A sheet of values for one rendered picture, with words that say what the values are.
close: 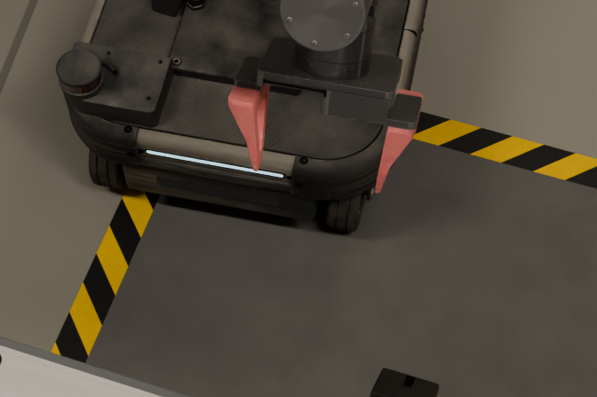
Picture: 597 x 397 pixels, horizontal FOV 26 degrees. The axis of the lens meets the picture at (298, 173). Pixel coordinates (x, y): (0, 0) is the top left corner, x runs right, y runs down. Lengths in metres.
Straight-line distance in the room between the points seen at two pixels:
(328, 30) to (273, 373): 1.26
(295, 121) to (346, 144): 0.09
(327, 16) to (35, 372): 0.43
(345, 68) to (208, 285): 1.22
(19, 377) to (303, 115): 1.00
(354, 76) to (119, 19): 1.22
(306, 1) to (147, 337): 1.31
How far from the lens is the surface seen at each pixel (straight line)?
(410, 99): 0.98
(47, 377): 1.12
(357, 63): 0.95
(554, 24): 2.46
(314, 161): 1.96
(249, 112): 0.96
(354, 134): 1.99
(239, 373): 2.07
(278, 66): 0.96
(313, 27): 0.85
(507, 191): 2.24
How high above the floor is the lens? 1.91
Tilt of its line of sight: 59 degrees down
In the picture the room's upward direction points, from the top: straight up
